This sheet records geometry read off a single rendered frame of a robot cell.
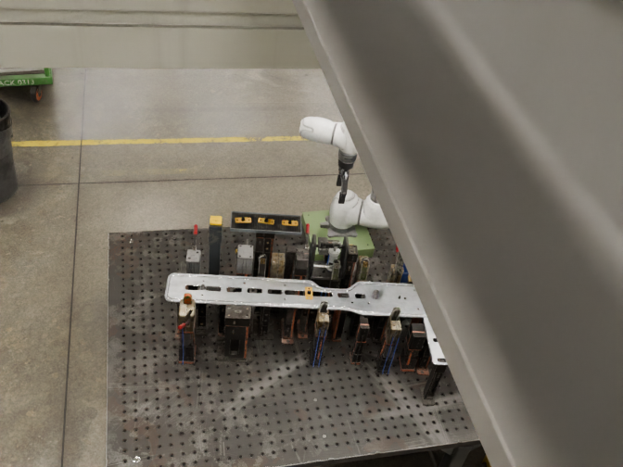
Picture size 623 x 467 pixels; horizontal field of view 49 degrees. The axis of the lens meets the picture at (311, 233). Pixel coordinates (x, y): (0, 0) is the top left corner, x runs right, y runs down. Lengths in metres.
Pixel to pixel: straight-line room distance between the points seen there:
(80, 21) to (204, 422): 2.94
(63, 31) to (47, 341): 4.17
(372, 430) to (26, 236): 2.99
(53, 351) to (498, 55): 4.37
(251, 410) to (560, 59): 3.20
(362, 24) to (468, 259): 0.12
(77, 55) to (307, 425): 2.96
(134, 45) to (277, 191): 5.17
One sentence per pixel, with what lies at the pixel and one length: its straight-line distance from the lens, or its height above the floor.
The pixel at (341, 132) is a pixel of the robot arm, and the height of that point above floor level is 1.82.
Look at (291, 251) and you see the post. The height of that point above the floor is 1.10.
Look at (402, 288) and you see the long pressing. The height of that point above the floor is 1.00.
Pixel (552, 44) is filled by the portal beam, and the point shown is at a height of 3.44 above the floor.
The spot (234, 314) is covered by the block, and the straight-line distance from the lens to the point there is 3.28.
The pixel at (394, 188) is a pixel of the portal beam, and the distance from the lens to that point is 0.17.
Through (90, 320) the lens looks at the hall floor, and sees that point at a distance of 4.65.
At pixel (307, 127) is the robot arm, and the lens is 3.11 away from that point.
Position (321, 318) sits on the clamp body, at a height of 1.04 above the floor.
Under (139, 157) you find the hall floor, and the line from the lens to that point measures 5.92.
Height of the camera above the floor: 3.51
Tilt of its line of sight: 42 degrees down
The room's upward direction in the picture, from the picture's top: 9 degrees clockwise
